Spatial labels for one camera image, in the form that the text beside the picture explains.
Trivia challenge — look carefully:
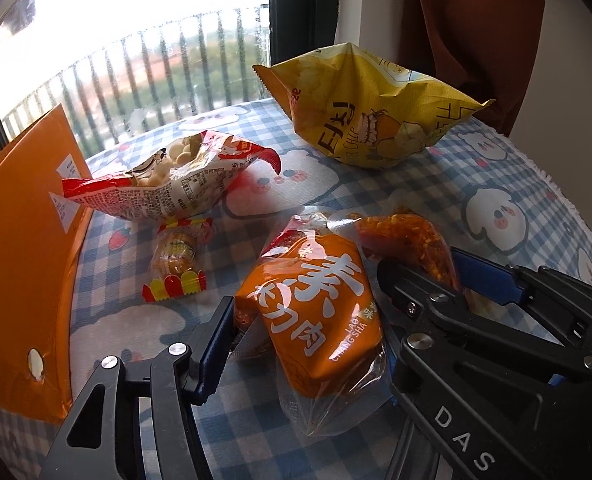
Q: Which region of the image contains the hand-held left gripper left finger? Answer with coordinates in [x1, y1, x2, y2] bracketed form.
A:
[38, 296, 235, 480]

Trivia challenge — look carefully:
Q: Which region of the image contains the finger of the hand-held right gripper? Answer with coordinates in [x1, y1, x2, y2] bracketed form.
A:
[450, 246, 592, 346]
[376, 256, 481, 356]

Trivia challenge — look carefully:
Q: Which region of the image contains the red spicy clear packet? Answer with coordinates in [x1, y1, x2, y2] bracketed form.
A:
[353, 212, 464, 293]

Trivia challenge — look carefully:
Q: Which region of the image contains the balcony railing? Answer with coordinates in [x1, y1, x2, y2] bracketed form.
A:
[1, 5, 269, 151]

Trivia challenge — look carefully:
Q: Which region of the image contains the orange cardboard box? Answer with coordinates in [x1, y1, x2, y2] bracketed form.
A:
[0, 103, 96, 423]

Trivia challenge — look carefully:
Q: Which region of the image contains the brown right curtain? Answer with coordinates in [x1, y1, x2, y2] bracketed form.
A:
[396, 0, 546, 136]

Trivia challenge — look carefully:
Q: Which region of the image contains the small corn candy packet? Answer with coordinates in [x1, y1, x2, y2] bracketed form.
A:
[142, 216, 214, 303]

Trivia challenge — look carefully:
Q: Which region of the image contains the black window frame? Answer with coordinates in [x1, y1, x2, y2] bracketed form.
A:
[267, 0, 367, 68]

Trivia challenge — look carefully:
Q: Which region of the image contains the orange snack packet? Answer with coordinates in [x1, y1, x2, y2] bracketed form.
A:
[233, 212, 394, 436]

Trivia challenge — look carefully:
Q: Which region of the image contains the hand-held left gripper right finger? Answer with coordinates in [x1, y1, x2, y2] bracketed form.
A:
[383, 417, 456, 480]

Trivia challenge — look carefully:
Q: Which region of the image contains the red white ball snack bag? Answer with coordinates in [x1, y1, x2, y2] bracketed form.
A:
[61, 129, 283, 222]

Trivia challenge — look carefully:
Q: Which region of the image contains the yellow chip bag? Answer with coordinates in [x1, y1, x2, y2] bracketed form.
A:
[252, 42, 491, 171]

